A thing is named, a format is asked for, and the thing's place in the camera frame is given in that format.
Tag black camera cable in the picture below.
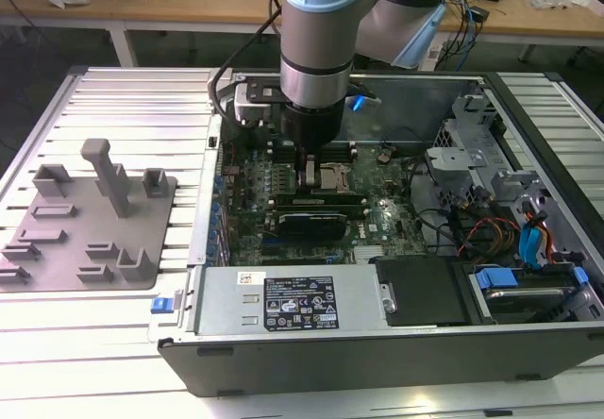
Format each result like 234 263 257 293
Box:
210 0 284 124

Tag wooden desk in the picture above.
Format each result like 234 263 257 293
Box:
0 0 604 39

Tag blue hanging cable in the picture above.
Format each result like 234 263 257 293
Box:
461 0 478 69

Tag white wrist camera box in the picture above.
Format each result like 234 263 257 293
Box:
233 75 287 126

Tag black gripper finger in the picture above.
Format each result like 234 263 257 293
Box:
305 154 322 189
294 146 308 187

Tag grey parts rack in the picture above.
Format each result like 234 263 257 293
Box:
0 139 179 295

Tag silver power supply unit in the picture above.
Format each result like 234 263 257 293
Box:
193 265 384 338

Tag green motherboard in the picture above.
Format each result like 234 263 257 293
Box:
214 142 430 267

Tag black plastic shroud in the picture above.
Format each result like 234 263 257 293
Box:
369 255 473 328

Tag black RAM slot bank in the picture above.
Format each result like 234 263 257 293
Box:
267 137 358 164
266 194 371 217

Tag CPU socket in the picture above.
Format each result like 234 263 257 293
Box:
319 161 353 193

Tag black graphics card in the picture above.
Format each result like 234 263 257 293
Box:
276 209 349 242

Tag blue flat wire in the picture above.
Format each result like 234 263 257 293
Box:
517 224 554 270

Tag grey case release handle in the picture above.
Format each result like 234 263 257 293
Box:
207 68 235 104

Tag silver drive cage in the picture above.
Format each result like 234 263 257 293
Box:
423 92 554 215

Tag silver chipset heatsink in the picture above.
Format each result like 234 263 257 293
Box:
353 245 386 265

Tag hard disk in blue carrier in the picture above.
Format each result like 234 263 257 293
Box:
469 261 587 325

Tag red and yellow wires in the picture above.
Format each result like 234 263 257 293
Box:
458 217 521 256

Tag black PC case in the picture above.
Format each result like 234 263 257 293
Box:
148 67 604 399

